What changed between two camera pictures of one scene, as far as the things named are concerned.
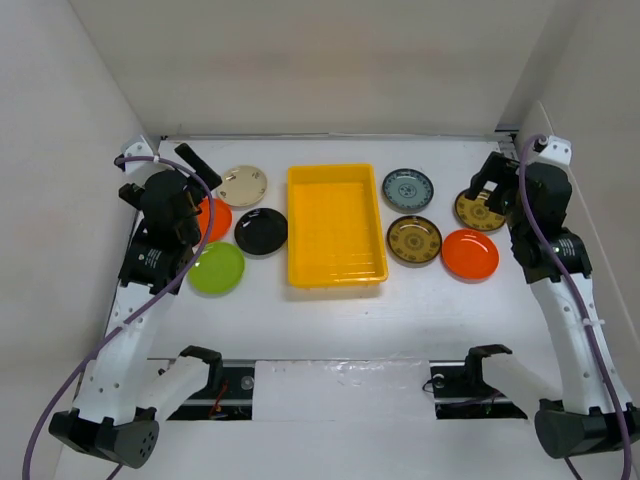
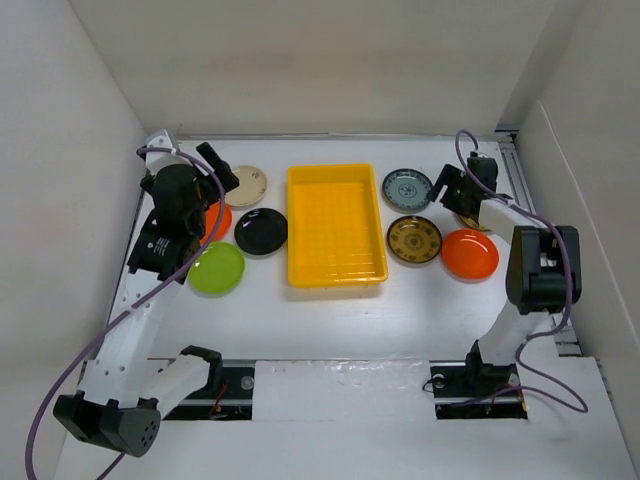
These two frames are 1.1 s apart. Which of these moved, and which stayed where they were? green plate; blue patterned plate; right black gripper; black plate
Moved: right black gripper
Stayed: green plate; blue patterned plate; black plate
